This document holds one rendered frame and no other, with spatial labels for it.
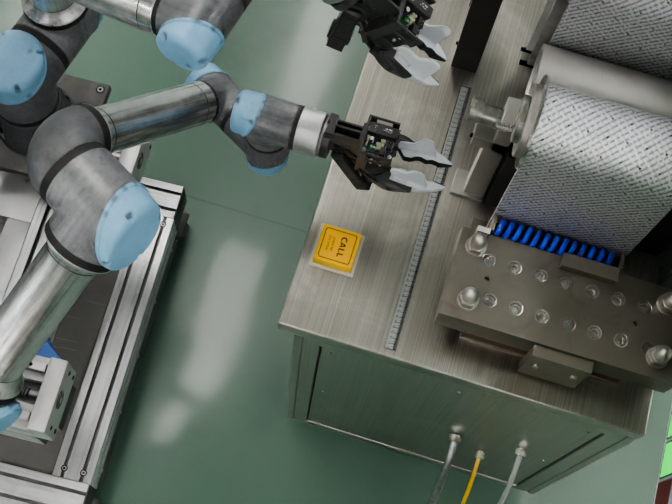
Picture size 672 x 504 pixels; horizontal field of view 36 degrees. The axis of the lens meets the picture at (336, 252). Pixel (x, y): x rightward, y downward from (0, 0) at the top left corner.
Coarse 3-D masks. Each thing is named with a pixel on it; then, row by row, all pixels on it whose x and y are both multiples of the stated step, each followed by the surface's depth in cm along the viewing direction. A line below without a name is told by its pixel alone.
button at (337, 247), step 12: (324, 228) 184; (336, 228) 185; (324, 240) 184; (336, 240) 184; (348, 240) 184; (360, 240) 186; (324, 252) 183; (336, 252) 183; (348, 252) 183; (324, 264) 184; (336, 264) 182; (348, 264) 182
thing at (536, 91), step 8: (536, 88) 154; (536, 96) 153; (536, 104) 152; (528, 112) 153; (536, 112) 152; (528, 120) 152; (528, 128) 152; (520, 136) 154; (528, 136) 153; (520, 144) 154; (512, 152) 159; (520, 152) 155
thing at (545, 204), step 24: (528, 192) 165; (552, 192) 162; (576, 192) 160; (504, 216) 175; (528, 216) 173; (552, 216) 170; (576, 216) 168; (600, 216) 165; (624, 216) 163; (648, 216) 160; (600, 240) 173; (624, 240) 170
